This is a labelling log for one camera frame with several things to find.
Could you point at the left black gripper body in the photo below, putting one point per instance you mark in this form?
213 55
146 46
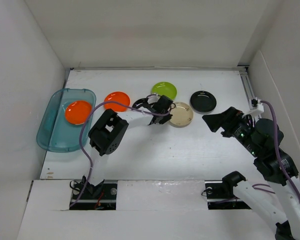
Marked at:
164 118

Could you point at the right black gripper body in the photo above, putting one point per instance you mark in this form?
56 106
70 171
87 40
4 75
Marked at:
241 130

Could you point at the green plate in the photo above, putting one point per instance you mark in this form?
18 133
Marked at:
165 88

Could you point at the black plate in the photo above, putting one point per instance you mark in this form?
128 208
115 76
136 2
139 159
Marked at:
141 104
203 101

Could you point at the beige plate with drawings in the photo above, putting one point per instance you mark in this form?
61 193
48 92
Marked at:
182 115

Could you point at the orange plate front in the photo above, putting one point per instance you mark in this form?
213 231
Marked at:
77 112

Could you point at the orange plate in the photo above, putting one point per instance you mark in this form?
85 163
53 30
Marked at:
120 97
77 112

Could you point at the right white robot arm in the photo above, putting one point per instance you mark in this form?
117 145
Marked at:
280 172

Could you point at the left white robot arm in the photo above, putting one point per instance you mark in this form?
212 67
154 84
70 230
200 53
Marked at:
108 131

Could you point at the teal plastic bin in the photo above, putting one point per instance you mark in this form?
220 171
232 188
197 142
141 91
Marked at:
55 133

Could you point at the orange plate back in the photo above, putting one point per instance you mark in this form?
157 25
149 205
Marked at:
120 97

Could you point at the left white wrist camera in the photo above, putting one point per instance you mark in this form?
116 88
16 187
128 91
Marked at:
152 95

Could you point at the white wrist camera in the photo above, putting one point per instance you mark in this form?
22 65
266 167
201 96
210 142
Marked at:
152 95
256 108

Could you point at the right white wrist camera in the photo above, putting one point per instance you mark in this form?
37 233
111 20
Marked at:
256 108

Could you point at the aluminium rail right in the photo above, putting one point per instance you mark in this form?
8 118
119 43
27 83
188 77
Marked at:
243 72

